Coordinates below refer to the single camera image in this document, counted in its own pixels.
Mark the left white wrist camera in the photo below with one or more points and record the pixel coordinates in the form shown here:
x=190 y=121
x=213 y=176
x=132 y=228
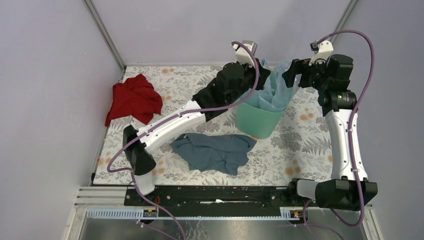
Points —
x=245 y=52

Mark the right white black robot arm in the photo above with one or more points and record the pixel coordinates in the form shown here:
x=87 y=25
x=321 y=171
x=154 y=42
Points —
x=349 y=186

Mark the white slotted cable duct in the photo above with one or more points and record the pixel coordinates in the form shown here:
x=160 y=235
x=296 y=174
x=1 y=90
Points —
x=213 y=212

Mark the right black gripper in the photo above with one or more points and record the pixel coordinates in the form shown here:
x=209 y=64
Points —
x=289 y=75

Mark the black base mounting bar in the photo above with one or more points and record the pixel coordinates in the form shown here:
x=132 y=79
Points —
x=173 y=196

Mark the blue grey cloth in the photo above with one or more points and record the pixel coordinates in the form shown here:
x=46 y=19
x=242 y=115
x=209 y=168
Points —
x=222 y=153

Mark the left aluminium frame post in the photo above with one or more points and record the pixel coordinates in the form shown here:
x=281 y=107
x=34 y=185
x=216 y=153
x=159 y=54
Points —
x=97 y=19

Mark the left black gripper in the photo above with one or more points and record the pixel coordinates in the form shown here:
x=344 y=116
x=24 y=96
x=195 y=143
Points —
x=263 y=74

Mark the right aluminium frame post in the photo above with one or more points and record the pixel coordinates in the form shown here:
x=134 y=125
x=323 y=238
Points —
x=346 y=15

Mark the light blue plastic trash bag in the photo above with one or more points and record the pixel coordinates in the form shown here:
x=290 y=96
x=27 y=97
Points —
x=275 y=96

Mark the green plastic trash bin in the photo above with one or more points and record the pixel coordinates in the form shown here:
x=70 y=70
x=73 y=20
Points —
x=260 y=117

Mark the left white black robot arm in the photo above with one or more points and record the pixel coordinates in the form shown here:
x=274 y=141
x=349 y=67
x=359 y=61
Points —
x=230 y=83

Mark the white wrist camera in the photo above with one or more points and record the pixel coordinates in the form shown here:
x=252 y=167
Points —
x=245 y=52
x=322 y=51

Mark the red cloth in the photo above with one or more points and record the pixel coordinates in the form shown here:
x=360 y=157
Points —
x=135 y=97

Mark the aluminium frame post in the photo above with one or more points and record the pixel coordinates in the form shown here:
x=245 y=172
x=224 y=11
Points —
x=346 y=15
x=97 y=19

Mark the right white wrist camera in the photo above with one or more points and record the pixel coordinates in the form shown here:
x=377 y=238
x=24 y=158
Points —
x=322 y=51

